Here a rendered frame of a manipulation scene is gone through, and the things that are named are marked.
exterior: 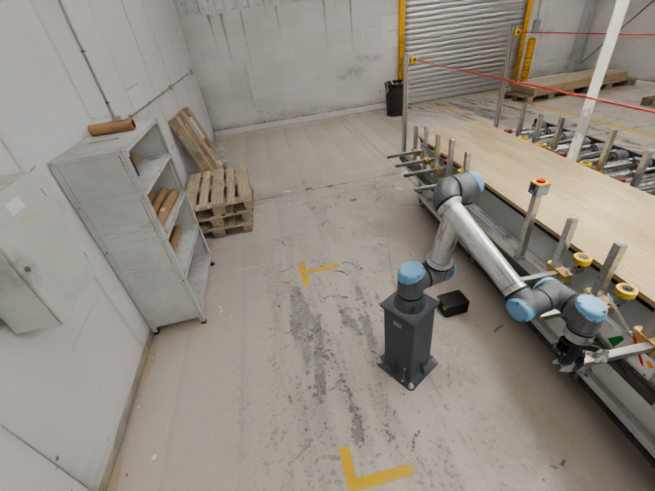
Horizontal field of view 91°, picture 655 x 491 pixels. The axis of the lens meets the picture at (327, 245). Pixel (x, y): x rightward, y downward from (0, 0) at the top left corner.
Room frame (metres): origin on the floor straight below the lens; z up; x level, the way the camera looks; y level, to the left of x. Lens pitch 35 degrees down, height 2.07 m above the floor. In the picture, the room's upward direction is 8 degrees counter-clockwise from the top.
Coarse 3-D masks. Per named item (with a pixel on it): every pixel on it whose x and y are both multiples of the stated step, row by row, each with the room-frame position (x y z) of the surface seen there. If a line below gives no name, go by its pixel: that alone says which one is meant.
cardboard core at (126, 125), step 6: (120, 120) 2.57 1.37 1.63; (126, 120) 2.57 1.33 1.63; (132, 120) 2.61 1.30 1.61; (90, 126) 2.53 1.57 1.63; (96, 126) 2.53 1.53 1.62; (102, 126) 2.53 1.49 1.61; (108, 126) 2.53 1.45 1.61; (114, 126) 2.54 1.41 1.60; (120, 126) 2.54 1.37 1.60; (126, 126) 2.54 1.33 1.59; (132, 126) 2.55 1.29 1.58; (90, 132) 2.51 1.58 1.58; (96, 132) 2.52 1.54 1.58; (102, 132) 2.53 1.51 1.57; (108, 132) 2.54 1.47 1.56; (114, 132) 2.55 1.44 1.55
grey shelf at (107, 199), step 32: (160, 128) 2.92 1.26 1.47; (64, 160) 2.01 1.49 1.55; (96, 160) 2.02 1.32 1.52; (128, 160) 2.05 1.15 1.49; (160, 160) 2.74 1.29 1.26; (96, 192) 2.01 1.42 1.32; (128, 192) 2.03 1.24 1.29; (96, 224) 2.00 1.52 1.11; (128, 224) 2.02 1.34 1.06; (160, 224) 2.07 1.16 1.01; (192, 224) 2.92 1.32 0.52; (128, 256) 2.01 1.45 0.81; (160, 256) 2.03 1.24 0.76; (192, 256) 2.90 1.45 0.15; (128, 288) 1.99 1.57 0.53; (160, 288) 2.02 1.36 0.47; (192, 288) 2.38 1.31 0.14; (160, 320) 2.00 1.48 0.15
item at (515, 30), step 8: (512, 32) 3.66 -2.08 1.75; (520, 32) 3.60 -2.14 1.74; (512, 40) 3.67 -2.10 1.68; (512, 48) 3.66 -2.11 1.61; (504, 64) 3.69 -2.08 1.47; (504, 72) 3.67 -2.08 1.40; (504, 80) 3.66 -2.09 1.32; (504, 88) 3.66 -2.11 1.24; (496, 112) 3.68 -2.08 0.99; (496, 120) 3.66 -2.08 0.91
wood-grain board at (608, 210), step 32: (448, 128) 3.66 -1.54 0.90; (480, 128) 3.51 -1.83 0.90; (480, 160) 2.66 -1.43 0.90; (512, 160) 2.57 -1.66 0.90; (544, 160) 2.48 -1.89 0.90; (512, 192) 2.02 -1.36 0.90; (576, 192) 1.90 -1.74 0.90; (608, 192) 1.85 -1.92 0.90; (640, 192) 1.79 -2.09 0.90; (544, 224) 1.59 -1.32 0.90; (608, 224) 1.50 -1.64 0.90; (640, 224) 1.46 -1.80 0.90; (640, 256) 1.20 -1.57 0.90; (640, 288) 0.99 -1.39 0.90
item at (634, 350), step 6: (648, 342) 0.75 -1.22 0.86; (618, 348) 0.74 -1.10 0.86; (624, 348) 0.74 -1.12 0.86; (630, 348) 0.74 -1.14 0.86; (636, 348) 0.73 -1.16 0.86; (642, 348) 0.73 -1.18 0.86; (648, 348) 0.73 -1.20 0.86; (612, 354) 0.72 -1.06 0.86; (618, 354) 0.72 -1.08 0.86; (624, 354) 0.71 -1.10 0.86; (630, 354) 0.72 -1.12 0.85; (636, 354) 0.72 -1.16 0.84; (588, 360) 0.71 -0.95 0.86; (594, 360) 0.70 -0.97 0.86
